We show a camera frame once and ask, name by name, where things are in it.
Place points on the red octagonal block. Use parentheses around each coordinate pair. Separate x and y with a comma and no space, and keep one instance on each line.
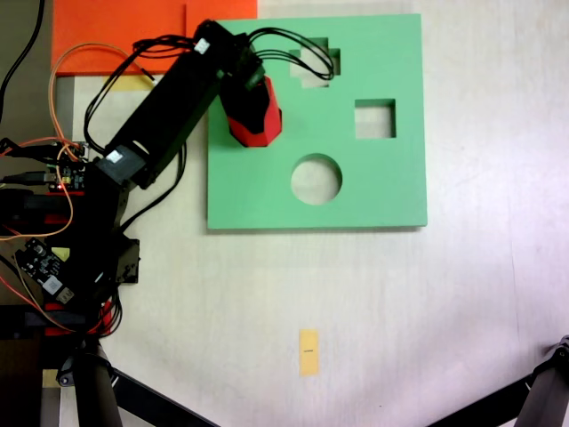
(273,126)

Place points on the yellow tape piece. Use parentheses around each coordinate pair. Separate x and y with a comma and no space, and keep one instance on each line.
(129,84)
(50,378)
(62,252)

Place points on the green shape-sorting board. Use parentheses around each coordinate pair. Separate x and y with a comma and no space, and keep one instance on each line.
(378,187)

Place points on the small controller circuit board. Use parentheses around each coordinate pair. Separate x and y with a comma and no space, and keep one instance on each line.
(66,175)

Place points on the red base clamp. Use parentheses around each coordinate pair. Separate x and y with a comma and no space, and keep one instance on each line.
(55,219)
(106,318)

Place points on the black table clamp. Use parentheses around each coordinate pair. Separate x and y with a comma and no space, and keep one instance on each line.
(49,320)
(18,204)

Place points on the yellow tape with black mark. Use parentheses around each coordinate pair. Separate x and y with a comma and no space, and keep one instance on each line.
(309,353)

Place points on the black power circuit board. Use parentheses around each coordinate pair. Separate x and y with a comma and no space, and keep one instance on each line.
(40,267)

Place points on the black tripod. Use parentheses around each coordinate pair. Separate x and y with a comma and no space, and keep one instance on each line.
(95,391)
(547,396)

